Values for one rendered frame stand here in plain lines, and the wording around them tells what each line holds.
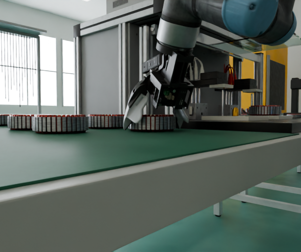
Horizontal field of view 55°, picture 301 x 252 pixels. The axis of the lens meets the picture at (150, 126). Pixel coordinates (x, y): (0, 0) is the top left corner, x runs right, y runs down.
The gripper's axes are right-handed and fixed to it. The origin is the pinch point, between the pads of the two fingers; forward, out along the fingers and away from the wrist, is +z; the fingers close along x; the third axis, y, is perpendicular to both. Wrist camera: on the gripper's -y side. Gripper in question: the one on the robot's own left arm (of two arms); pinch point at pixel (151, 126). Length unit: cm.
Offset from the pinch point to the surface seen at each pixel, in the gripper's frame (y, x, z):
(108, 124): -9.2, -7.6, 5.1
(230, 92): -36, 49, 7
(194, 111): -19.2, 23.6, 6.9
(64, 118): 2.8, -20.0, -4.1
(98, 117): -10.5, -10.0, 3.6
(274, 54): -295, 325, 61
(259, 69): -43, 66, -1
